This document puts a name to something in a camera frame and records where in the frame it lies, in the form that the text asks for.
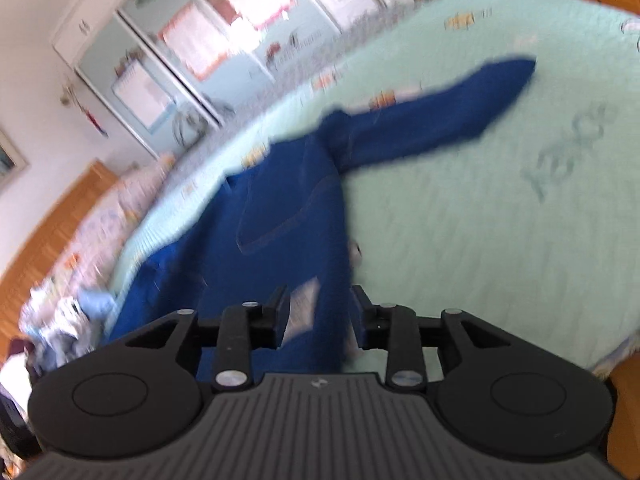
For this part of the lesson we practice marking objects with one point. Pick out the red hanging ornament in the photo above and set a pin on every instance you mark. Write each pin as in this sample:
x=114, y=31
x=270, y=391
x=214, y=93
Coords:
x=90, y=117

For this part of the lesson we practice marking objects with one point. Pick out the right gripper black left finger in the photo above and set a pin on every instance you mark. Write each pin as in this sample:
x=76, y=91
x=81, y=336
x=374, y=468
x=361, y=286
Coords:
x=244, y=328

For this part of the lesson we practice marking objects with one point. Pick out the floral pink pillow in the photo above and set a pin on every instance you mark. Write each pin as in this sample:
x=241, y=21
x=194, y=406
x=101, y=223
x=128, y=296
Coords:
x=89, y=259

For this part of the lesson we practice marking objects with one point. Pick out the mint quilted bee bedspread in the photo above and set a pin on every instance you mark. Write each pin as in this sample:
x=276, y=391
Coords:
x=534, y=228

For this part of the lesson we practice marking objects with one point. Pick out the white patterned garment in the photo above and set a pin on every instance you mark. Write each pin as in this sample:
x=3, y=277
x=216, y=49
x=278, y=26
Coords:
x=71, y=333

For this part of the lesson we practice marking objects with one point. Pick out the framed wedding photo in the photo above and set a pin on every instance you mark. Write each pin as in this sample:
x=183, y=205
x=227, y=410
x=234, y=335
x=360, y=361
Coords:
x=12, y=162

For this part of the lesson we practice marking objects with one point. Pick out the light blue garment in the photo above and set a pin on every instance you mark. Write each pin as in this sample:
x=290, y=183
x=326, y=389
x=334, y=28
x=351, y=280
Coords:
x=97, y=304

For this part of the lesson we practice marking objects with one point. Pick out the heart pattern bedsheet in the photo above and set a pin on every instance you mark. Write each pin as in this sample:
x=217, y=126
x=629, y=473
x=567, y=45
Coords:
x=280, y=80

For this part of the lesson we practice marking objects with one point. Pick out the sliding door wardrobe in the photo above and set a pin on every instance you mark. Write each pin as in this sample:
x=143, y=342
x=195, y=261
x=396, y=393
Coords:
x=174, y=71

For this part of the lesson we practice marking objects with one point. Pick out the wooden headboard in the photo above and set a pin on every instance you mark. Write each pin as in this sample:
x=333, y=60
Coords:
x=47, y=242

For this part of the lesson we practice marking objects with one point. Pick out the blue knit sweater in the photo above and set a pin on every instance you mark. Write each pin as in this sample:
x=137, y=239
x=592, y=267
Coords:
x=282, y=222

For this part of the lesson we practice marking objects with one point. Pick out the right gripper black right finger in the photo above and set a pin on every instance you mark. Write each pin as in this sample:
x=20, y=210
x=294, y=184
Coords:
x=394, y=329

